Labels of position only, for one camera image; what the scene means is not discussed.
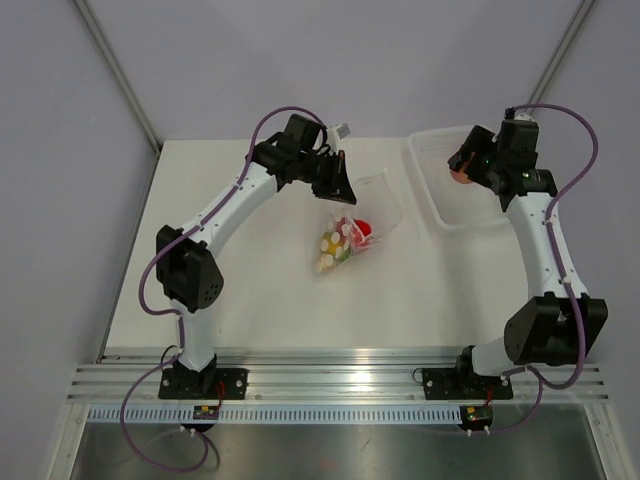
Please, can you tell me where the purple cable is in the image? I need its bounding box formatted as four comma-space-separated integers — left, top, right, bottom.
409, 103, 600, 436
119, 104, 326, 474

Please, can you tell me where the aluminium frame post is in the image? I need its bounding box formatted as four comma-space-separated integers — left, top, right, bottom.
524, 0, 599, 104
70, 0, 163, 159

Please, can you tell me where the yellow green toy mango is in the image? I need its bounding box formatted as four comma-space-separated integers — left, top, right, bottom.
320, 231, 352, 261

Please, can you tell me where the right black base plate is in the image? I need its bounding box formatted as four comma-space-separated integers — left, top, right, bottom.
420, 368, 514, 400

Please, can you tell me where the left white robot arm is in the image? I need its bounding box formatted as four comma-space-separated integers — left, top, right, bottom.
155, 108, 357, 398

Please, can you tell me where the pink toy peach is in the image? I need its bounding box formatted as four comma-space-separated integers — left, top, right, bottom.
450, 170, 473, 185

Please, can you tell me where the red toy tomato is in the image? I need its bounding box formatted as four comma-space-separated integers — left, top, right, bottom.
350, 219, 372, 243

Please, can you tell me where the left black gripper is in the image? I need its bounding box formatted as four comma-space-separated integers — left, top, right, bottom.
297, 149, 356, 204

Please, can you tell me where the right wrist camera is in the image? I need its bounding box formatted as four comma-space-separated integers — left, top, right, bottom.
504, 107, 537, 124

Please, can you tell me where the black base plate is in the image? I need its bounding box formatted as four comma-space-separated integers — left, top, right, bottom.
420, 368, 514, 400
158, 368, 249, 400

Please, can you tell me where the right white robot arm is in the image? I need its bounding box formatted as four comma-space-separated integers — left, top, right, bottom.
448, 117, 608, 396

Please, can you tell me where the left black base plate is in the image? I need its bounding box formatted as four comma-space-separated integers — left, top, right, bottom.
158, 368, 249, 400

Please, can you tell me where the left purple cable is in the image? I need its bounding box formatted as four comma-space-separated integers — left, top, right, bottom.
119, 104, 326, 474

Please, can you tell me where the right aluminium frame post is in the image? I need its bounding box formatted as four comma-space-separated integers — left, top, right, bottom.
524, 0, 599, 104

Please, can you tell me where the clear zip top bag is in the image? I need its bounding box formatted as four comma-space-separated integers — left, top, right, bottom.
311, 168, 403, 276

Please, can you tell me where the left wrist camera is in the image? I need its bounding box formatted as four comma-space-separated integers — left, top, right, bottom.
327, 123, 350, 151

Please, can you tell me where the right controller board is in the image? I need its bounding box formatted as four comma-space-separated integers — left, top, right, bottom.
461, 405, 494, 429

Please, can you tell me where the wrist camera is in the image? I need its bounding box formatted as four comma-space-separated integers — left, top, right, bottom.
504, 107, 537, 124
327, 123, 350, 151

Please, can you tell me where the aluminium mounting rail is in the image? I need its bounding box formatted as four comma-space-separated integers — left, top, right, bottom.
67, 347, 611, 404

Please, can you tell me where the controller board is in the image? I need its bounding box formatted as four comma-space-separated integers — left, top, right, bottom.
193, 405, 220, 421
461, 405, 494, 429

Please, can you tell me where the left controller board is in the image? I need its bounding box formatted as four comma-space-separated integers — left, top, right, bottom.
193, 405, 220, 421

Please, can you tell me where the white slotted cable duct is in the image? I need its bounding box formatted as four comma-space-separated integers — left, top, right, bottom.
88, 404, 462, 425

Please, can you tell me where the white plastic food basket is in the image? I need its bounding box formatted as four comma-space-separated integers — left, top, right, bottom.
404, 125, 510, 235

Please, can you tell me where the left aluminium frame post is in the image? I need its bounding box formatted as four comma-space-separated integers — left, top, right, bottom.
70, 0, 163, 159

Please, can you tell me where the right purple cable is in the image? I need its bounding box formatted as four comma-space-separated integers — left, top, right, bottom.
409, 103, 600, 436

